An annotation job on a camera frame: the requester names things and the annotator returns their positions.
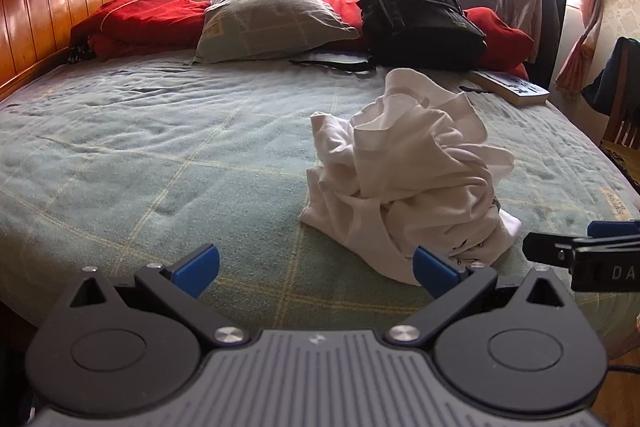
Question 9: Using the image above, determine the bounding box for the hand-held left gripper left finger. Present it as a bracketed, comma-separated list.
[69, 243, 251, 349]

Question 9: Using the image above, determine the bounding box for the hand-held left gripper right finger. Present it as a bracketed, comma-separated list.
[385, 245, 571, 350]

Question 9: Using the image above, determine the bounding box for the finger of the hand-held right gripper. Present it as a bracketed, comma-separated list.
[522, 231, 581, 266]
[587, 220, 640, 239]

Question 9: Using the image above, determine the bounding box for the white printed t-shirt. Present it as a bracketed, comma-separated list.
[299, 68, 523, 285]

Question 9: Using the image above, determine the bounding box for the wooden chair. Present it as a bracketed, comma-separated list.
[597, 38, 640, 188]

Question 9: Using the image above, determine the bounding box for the dark blue draped garment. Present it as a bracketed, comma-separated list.
[581, 37, 640, 117]

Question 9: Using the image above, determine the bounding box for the paperback book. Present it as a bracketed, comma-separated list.
[469, 69, 551, 107]

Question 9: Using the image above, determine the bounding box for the orange curtain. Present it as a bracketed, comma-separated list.
[555, 0, 615, 96]

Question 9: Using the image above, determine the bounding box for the beige hanging shirt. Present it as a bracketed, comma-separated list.
[495, 0, 544, 64]

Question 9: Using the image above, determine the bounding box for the dark patterned cloth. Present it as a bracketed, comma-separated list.
[67, 45, 96, 64]

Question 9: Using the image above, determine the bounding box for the red quilt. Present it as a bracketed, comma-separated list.
[70, 0, 534, 80]

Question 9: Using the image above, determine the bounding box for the black backpack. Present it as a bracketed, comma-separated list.
[290, 0, 489, 76]

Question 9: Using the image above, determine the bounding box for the grey-green pillow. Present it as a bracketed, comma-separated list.
[191, 0, 362, 66]

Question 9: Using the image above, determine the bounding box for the wooden headboard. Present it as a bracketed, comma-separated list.
[0, 0, 129, 102]

